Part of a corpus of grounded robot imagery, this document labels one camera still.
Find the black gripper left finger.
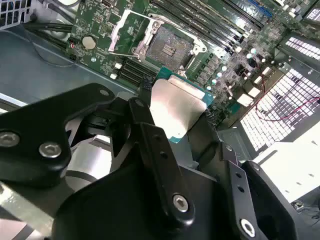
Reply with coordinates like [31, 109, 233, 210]
[0, 82, 196, 230]

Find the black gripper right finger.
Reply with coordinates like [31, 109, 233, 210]
[188, 113, 300, 240]

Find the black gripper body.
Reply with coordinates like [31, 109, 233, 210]
[51, 159, 242, 240]

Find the silver CPU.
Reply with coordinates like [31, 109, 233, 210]
[149, 66, 216, 145]

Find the metal CPU socket cover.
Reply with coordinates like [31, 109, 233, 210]
[107, 9, 163, 61]

